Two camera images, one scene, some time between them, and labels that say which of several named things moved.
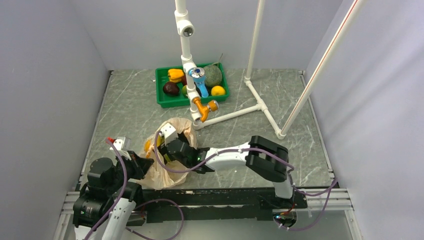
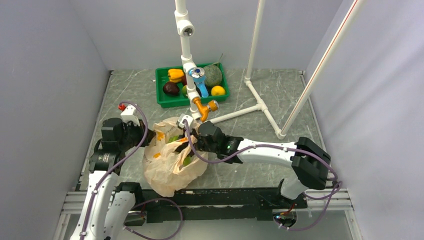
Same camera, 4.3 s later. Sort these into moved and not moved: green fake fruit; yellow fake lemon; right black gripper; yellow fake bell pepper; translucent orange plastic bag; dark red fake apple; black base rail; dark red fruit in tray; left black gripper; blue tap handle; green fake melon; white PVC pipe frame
Moved: right black gripper; left black gripper; translucent orange plastic bag; green fake fruit
Not moved: dark red fake apple; dark red fruit in tray; black base rail; yellow fake lemon; yellow fake bell pepper; white PVC pipe frame; green fake melon; blue tap handle
